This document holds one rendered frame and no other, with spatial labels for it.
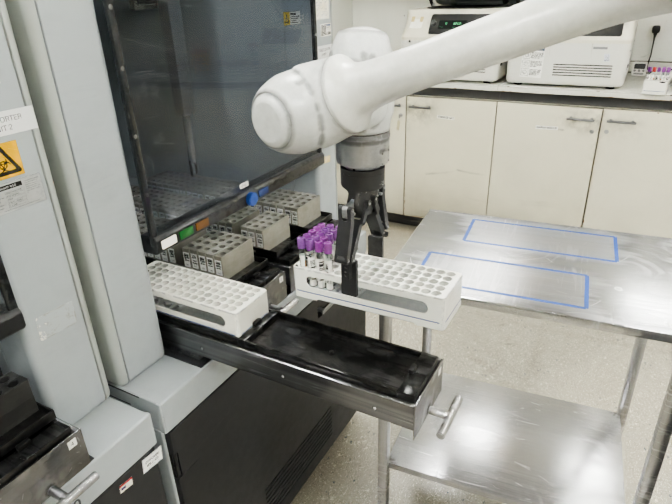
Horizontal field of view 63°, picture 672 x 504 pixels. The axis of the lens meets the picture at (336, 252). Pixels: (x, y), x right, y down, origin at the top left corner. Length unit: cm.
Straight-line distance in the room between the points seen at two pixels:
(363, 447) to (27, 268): 132
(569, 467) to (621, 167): 185
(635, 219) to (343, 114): 259
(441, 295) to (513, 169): 229
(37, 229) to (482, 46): 66
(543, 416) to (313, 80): 126
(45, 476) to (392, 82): 72
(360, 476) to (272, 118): 137
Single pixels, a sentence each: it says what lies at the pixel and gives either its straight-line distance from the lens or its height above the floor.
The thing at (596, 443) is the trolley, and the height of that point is 28.
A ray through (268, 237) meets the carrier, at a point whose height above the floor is 85.
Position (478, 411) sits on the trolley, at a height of 28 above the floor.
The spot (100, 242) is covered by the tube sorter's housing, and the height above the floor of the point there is 102.
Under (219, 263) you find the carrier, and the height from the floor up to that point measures 87.
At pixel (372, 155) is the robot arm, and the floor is 115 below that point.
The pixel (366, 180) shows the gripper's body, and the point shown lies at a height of 110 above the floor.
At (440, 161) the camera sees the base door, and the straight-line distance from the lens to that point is 326.
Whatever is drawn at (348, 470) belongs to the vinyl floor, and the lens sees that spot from 187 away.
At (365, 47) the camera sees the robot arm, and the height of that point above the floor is 131.
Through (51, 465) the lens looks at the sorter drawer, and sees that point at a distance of 93.
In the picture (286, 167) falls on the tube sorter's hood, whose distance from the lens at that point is 133.
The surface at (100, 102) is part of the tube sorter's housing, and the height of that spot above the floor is 124.
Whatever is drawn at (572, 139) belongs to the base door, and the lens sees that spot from 306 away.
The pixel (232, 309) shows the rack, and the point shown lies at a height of 86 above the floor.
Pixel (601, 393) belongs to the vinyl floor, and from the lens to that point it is 231.
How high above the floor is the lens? 139
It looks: 26 degrees down
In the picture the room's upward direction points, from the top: 2 degrees counter-clockwise
